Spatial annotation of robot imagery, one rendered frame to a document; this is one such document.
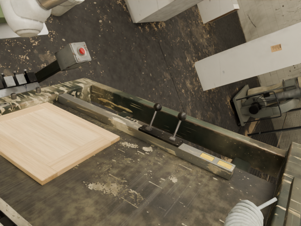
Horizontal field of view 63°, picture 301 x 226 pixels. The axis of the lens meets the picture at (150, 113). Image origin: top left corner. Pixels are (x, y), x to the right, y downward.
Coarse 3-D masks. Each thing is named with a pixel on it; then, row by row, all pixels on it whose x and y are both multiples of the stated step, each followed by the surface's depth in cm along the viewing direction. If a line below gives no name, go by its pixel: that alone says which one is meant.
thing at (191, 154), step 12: (60, 96) 131; (72, 96) 132; (84, 108) 123; (96, 108) 122; (108, 120) 116; (120, 120) 114; (132, 132) 109; (156, 144) 104; (168, 144) 100; (180, 156) 99; (192, 156) 95; (204, 168) 94; (216, 168) 91
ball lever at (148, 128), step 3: (156, 105) 105; (159, 105) 106; (156, 108) 105; (159, 108) 105; (156, 111) 107; (153, 117) 106; (153, 120) 107; (150, 123) 106; (147, 126) 107; (150, 126) 107; (147, 129) 106; (150, 129) 106
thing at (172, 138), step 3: (180, 114) 100; (183, 114) 100; (180, 117) 100; (183, 117) 100; (180, 120) 101; (183, 120) 101; (180, 123) 101; (177, 126) 101; (177, 129) 101; (174, 132) 101; (174, 135) 101; (171, 138) 101; (174, 138) 100; (174, 141) 100
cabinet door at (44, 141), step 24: (0, 120) 105; (24, 120) 108; (48, 120) 110; (72, 120) 112; (0, 144) 90; (24, 144) 92; (48, 144) 94; (72, 144) 96; (96, 144) 97; (24, 168) 80; (48, 168) 81
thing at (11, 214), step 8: (0, 200) 60; (0, 208) 58; (8, 208) 59; (0, 216) 59; (8, 216) 57; (16, 216) 57; (0, 224) 55; (8, 224) 56; (16, 224) 55; (24, 224) 55
